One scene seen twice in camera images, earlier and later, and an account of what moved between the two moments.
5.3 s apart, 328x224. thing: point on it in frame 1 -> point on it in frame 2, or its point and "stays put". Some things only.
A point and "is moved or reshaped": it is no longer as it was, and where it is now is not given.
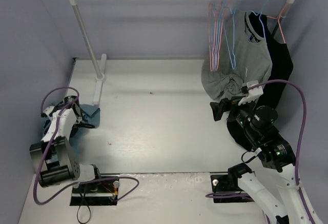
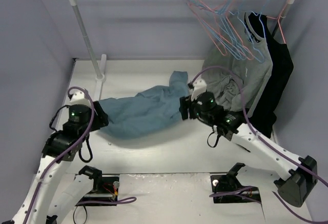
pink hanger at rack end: x=279 y=17 stays put
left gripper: x=77 y=112 -> x=101 y=116
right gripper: x=226 y=106 -> x=184 y=107
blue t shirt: x=90 y=117 is moved or reshaped
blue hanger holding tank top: x=259 y=15 stays put
